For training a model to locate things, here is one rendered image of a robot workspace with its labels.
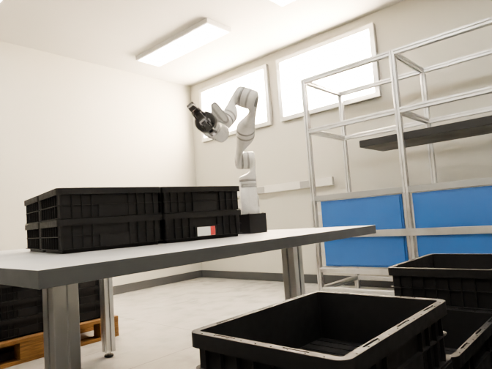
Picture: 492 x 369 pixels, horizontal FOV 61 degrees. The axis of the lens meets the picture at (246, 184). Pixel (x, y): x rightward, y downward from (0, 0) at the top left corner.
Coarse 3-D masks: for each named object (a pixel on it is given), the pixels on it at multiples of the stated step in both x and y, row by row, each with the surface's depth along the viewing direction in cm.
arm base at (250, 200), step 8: (240, 184) 220; (248, 184) 218; (240, 192) 221; (248, 192) 218; (256, 192) 221; (240, 200) 221; (248, 200) 217; (256, 200) 220; (248, 208) 217; (256, 208) 219
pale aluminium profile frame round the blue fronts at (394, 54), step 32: (448, 32) 298; (352, 64) 349; (416, 64) 360; (448, 64) 360; (448, 96) 298; (320, 128) 369; (384, 128) 397; (320, 256) 369; (416, 256) 314; (320, 288) 367; (352, 288) 346
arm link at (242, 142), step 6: (240, 138) 205; (246, 138) 204; (252, 138) 206; (240, 144) 208; (246, 144) 208; (240, 150) 212; (240, 156) 215; (234, 162) 224; (240, 162) 218; (240, 168) 222
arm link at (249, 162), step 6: (246, 156) 219; (252, 156) 220; (246, 162) 219; (252, 162) 219; (246, 168) 222; (252, 168) 219; (246, 174) 219; (252, 174) 219; (240, 180) 220; (246, 180) 218; (252, 180) 219
